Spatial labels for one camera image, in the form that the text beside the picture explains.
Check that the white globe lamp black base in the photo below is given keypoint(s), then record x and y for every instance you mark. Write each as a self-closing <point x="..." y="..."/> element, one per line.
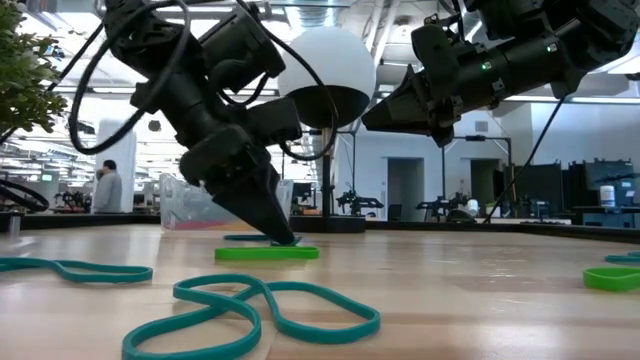
<point x="330" y="65"/>

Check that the teal rubber band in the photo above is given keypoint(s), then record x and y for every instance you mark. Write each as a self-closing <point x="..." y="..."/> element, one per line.
<point x="622" y="259"/>
<point x="187" y="295"/>
<point x="149" y="274"/>
<point x="245" y="237"/>

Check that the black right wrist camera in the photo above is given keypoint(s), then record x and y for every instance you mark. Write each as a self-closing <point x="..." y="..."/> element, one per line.
<point x="435" y="50"/>

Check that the potted green artificial plant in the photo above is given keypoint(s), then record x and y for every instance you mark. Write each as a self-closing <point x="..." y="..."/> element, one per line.
<point x="25" y="75"/>

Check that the clear plastic bin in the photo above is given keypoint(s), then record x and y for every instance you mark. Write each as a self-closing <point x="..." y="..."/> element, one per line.
<point x="185" y="205"/>

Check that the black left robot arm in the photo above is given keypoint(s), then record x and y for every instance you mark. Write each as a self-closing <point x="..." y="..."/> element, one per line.
<point x="150" y="40"/>

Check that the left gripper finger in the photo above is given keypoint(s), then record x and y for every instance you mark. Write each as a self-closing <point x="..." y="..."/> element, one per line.
<point x="280" y="210"/>
<point x="245" y="200"/>

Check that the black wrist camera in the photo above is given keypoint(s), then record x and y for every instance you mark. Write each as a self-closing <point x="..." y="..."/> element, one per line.
<point x="435" y="50"/>
<point x="275" y="122"/>

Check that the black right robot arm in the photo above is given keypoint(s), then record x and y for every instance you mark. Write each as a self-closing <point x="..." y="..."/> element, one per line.
<point x="550" y="55"/>

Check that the metal post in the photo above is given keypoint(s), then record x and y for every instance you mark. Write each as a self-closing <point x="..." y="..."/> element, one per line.
<point x="14" y="225"/>

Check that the black partition panels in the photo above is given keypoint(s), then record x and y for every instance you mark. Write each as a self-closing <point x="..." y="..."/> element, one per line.
<point x="540" y="185"/>

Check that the black metal stand frame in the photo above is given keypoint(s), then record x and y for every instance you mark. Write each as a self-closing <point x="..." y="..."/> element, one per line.
<point x="475" y="138"/>

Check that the green rubber band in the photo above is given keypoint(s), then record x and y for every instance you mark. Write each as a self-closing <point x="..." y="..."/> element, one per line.
<point x="610" y="282"/>
<point x="265" y="254"/>

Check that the white pillar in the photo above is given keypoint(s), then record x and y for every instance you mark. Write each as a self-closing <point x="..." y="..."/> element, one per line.
<point x="127" y="165"/>

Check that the person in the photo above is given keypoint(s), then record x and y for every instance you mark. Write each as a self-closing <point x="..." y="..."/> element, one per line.
<point x="107" y="192"/>

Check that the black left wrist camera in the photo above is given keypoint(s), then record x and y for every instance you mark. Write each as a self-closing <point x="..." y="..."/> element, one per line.
<point x="275" y="122"/>

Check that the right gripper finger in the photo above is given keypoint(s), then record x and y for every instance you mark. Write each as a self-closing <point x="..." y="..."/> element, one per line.
<point x="412" y="82"/>
<point x="405" y="115"/>

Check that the white cylinder container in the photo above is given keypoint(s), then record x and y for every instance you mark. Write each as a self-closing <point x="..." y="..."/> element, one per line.
<point x="472" y="207"/>

